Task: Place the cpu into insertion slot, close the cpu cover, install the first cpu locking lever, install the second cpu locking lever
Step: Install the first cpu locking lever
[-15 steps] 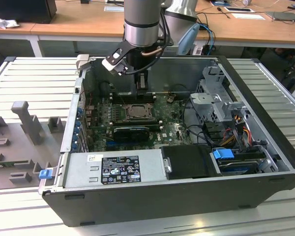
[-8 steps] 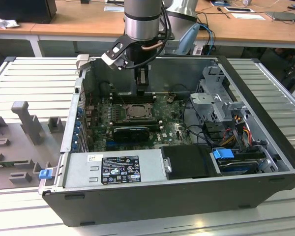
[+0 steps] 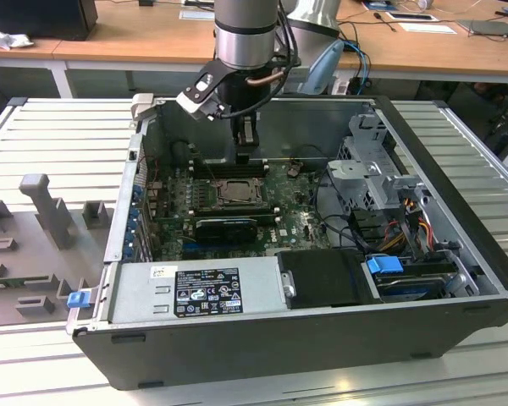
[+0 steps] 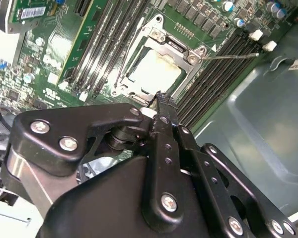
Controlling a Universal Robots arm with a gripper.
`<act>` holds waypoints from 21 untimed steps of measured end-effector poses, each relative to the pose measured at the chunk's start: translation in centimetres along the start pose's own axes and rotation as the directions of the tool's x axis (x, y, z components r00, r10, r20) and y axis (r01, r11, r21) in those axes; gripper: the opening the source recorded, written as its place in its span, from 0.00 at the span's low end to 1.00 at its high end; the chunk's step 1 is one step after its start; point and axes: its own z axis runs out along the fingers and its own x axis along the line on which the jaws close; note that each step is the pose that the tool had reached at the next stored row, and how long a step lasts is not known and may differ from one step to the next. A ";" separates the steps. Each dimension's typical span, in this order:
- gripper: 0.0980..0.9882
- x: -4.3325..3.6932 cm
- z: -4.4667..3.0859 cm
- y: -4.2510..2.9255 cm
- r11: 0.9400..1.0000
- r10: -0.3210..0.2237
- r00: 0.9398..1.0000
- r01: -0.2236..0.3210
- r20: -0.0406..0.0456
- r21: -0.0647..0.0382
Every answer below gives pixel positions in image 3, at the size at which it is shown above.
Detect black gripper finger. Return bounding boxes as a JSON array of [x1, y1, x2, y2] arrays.
[[231, 117, 261, 165]]

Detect CPU plate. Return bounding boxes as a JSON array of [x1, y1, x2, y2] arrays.
[[224, 182, 256, 200]]

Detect metal socket cover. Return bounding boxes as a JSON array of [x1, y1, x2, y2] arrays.
[[214, 178, 265, 208]]

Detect CPU socket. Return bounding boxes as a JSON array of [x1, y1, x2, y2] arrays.
[[213, 177, 267, 209]]

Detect blue expansion slot clips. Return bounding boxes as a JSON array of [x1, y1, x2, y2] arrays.
[[124, 181, 153, 261]]

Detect black drive bay cover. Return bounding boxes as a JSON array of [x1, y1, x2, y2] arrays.
[[275, 249, 382, 310]]

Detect black RAM stick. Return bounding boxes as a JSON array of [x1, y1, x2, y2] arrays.
[[193, 157, 268, 170], [193, 204, 273, 215], [196, 211, 278, 224]]

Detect black round fan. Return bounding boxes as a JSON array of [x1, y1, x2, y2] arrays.
[[171, 141, 191, 167]]

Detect black graphics card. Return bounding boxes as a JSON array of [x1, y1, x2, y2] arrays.
[[194, 217, 258, 244]]

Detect green motherboard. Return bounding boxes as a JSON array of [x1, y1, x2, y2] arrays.
[[146, 162, 352, 261]]

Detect white paper sheet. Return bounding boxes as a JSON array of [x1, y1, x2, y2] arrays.
[[179, 10, 217, 22], [397, 21, 458, 36]]

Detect wooden desk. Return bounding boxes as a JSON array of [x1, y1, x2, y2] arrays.
[[0, 0, 508, 85]]

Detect grey metal drive cage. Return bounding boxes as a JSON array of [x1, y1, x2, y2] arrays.
[[325, 112, 428, 212]]

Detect blue disk carrier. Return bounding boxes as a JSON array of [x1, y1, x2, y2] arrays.
[[366, 255, 403, 280]]

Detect silver power supply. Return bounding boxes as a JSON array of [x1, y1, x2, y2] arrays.
[[108, 255, 289, 325]]

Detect white framed phone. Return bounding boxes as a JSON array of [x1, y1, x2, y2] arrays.
[[384, 11, 439, 23]]

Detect black PC case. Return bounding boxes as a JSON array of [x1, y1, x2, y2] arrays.
[[71, 93, 508, 392]]

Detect hard disk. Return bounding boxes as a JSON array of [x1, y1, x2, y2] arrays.
[[372, 272, 446, 304]]

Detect black box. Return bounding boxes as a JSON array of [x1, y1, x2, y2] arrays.
[[0, 0, 99, 41]]

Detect blue latch clip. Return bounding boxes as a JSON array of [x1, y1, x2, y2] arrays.
[[67, 291, 91, 310]]

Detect grey parts rack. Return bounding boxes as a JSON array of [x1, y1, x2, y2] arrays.
[[0, 173, 112, 329]]

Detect crumpled white paper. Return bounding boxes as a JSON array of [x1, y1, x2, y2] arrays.
[[0, 23, 36, 52]]

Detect dark grey pad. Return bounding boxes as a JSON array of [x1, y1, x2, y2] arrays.
[[456, 18, 508, 40]]

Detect green RAM stick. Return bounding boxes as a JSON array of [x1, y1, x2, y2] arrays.
[[0, 277, 52, 289]]

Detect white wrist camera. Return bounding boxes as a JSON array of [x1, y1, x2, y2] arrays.
[[176, 60, 229, 123]]

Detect black looped wire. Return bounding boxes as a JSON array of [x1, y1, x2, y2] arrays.
[[295, 144, 329, 162]]

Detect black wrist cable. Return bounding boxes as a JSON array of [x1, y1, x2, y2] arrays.
[[218, 0, 302, 123]]

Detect grey case latch handle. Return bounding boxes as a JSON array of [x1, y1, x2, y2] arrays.
[[130, 93, 155, 128]]

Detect blue cable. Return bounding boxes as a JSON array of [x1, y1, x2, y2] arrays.
[[342, 40, 372, 92]]

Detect coloured wire bundle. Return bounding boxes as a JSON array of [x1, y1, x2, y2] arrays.
[[380, 198, 433, 255]]

